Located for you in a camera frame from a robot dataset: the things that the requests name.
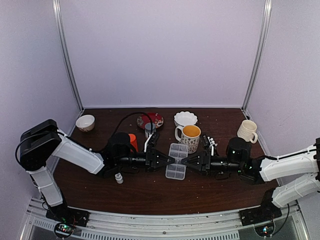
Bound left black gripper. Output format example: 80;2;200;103
115;147;175;172

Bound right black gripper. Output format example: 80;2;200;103
181;151;244;177

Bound clear plastic pill organizer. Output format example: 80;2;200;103
165;143;189;181

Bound orange pill bottle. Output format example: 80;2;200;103
128;133;139;153

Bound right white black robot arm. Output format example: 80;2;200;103
181;137;320;221

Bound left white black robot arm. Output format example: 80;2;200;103
14;119;175;222

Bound patterned mug yellow inside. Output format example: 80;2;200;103
174;125;202;155

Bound grey lid pill bottle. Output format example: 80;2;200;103
144;122;156;139

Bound red patterned plate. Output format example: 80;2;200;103
136;112;164;130

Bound small white bottle left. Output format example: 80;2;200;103
114;172;124;184

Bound white scalloped bowl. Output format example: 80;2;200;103
174;111;198;127

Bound cream ribbed mug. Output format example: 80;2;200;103
237;119;258;144

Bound small white bowl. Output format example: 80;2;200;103
75;114;96;132

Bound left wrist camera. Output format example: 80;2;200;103
143;132;160;153

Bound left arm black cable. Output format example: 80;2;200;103
109;111;157;141

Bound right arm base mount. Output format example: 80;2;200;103
239;206;282;226

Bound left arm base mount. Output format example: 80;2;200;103
45;208;90;227

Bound front aluminium rail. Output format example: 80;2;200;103
17;198;311;240

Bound left aluminium frame post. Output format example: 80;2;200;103
52;0;84;113

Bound aluminium frame post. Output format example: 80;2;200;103
241;0;273;114
52;0;84;113

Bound right aluminium frame post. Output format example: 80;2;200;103
241;0;273;114

